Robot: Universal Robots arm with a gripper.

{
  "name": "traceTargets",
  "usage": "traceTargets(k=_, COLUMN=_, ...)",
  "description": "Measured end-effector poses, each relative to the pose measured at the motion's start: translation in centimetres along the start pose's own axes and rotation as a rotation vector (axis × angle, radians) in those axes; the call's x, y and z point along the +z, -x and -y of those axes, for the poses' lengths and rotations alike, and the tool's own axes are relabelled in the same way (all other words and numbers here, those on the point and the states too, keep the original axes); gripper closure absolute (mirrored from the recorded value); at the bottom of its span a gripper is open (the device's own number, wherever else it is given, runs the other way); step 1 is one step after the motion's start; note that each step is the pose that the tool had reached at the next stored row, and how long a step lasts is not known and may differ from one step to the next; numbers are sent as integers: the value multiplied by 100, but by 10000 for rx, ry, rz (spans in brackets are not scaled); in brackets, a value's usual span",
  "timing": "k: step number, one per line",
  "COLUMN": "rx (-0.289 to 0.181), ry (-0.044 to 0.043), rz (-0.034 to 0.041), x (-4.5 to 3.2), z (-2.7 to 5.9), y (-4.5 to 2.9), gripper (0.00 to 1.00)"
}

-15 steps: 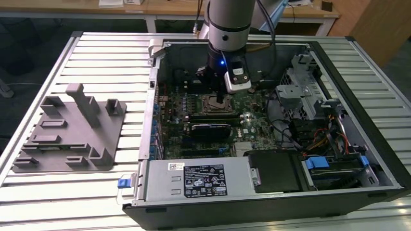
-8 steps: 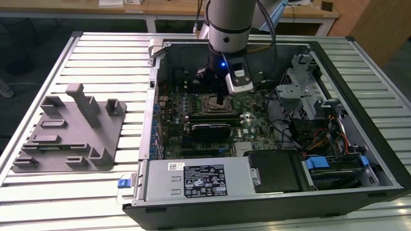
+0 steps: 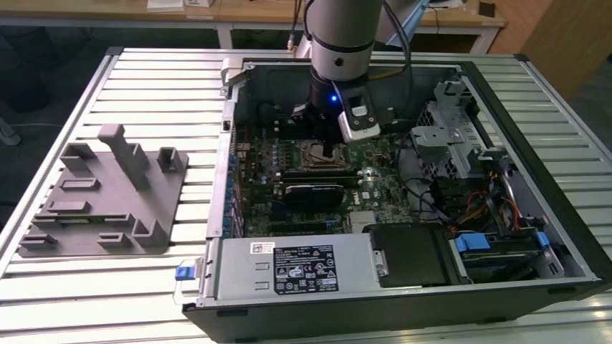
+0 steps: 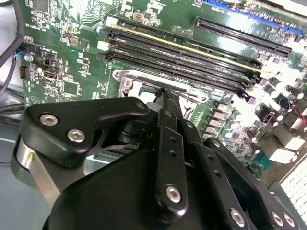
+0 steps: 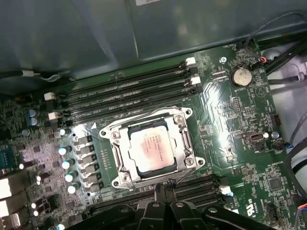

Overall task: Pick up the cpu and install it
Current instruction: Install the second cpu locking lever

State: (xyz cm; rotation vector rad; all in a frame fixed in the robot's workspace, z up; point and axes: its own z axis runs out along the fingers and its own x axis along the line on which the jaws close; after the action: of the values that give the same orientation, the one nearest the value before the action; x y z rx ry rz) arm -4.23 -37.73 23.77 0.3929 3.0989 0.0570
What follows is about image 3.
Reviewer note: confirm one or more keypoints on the wooden desk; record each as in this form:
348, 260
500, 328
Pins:
459, 19

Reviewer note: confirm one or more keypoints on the CPU socket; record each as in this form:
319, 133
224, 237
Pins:
326, 167

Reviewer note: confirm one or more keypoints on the grey parts rack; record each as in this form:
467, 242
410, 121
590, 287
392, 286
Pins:
152, 211

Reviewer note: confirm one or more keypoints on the green motherboard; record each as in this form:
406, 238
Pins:
260, 215

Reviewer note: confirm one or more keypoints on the small blue plastic latch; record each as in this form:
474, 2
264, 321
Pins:
542, 240

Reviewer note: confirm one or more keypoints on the silver power supply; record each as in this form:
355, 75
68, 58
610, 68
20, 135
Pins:
239, 272

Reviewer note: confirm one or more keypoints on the perforated metal drive cage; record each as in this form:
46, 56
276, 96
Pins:
440, 143

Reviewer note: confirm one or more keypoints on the silver CPU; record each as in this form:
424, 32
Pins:
318, 155

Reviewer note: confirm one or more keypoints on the small black box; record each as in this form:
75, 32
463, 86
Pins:
487, 9

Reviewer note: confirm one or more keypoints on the black RAM slot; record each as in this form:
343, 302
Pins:
306, 128
320, 172
352, 184
306, 132
320, 176
306, 124
320, 180

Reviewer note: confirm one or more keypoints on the hard disk in blue carrier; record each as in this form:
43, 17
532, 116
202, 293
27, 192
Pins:
471, 243

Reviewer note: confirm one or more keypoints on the white paper box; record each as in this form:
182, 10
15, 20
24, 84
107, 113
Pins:
198, 3
164, 3

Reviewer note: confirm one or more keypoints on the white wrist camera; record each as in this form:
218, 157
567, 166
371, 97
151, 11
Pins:
363, 132

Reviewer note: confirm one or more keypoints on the black graphics card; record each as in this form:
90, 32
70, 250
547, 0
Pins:
314, 197

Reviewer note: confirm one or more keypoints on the black PC case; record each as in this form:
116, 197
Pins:
335, 322

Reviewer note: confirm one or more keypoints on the silver chipset heat sink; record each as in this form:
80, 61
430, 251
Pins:
363, 219

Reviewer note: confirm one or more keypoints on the blue case latch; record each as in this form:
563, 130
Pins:
186, 274

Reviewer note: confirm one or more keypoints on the wooden cabinet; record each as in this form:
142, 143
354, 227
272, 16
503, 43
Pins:
564, 36

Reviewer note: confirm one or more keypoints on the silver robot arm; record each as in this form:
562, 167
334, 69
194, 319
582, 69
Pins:
342, 32

